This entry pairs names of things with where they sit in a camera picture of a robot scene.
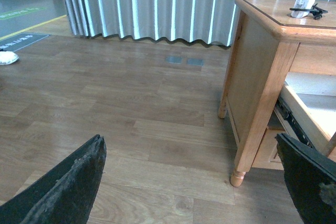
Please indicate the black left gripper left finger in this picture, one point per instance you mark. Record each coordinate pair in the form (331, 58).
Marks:
(66, 193)

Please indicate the metal floor outlet plate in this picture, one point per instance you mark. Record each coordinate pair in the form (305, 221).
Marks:
(174, 60)

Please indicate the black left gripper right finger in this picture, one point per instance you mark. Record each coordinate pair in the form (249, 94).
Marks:
(310, 180)

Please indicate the black drawer slide rail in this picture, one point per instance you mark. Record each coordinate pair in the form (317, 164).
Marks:
(287, 115)

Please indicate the green floor sticker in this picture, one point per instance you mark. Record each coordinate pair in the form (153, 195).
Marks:
(20, 12)

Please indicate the white shoe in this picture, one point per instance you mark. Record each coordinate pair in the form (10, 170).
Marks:
(8, 57)

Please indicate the grey floor sign mat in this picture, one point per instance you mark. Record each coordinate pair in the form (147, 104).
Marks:
(22, 40)

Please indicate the white charger adapter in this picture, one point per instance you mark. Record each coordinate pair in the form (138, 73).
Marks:
(301, 4)

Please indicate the wooden drawer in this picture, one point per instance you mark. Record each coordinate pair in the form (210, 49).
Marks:
(311, 98)
(267, 156)

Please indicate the light wooden nightstand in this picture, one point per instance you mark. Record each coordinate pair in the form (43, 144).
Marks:
(268, 45)

